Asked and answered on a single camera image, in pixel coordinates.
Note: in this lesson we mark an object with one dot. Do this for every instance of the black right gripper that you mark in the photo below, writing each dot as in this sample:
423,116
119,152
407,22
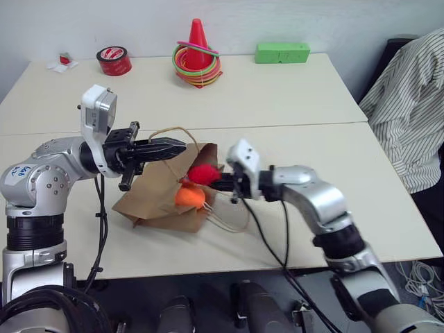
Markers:
238,185

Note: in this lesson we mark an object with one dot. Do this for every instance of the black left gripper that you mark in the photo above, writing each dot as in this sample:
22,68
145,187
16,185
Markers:
116,152

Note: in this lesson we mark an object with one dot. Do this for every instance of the red plush toy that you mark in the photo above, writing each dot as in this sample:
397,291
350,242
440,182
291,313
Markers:
204,174

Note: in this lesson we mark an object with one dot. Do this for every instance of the brown paper bag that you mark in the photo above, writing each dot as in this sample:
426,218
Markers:
156,197

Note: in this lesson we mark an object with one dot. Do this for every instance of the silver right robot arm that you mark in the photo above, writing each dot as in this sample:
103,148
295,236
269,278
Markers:
322,197

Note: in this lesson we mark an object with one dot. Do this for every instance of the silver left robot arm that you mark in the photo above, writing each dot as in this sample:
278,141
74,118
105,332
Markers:
41,180

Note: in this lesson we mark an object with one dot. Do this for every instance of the orange plush toy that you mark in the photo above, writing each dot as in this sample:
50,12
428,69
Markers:
189,197

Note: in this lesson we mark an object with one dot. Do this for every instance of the stacked coloured toss rings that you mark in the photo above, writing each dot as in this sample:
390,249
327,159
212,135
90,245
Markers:
199,77

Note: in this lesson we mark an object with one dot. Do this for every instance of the red tape roll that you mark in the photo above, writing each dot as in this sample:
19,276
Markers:
114,60

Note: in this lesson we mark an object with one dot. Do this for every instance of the red plastic cone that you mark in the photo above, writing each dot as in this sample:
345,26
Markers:
198,45

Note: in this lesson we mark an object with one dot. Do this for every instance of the white paper with red item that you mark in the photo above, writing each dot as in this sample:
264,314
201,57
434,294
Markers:
63,62

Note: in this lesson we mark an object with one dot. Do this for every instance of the dark rounded shape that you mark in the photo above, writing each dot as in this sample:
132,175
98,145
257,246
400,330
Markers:
177,315
260,308

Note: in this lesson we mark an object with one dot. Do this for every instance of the green rectangular block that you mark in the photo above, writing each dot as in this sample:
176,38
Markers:
282,53

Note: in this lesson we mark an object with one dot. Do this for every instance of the person in striped shirt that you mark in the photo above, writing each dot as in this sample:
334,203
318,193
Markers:
409,104

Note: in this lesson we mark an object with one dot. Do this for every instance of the black chair back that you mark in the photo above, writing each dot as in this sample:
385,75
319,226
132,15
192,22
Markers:
395,52

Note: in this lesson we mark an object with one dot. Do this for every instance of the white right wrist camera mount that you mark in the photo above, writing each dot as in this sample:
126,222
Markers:
244,159

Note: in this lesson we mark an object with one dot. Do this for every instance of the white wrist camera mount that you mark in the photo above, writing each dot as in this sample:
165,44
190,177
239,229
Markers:
98,111
244,159

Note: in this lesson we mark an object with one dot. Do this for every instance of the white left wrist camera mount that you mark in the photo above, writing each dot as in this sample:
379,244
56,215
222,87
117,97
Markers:
98,111

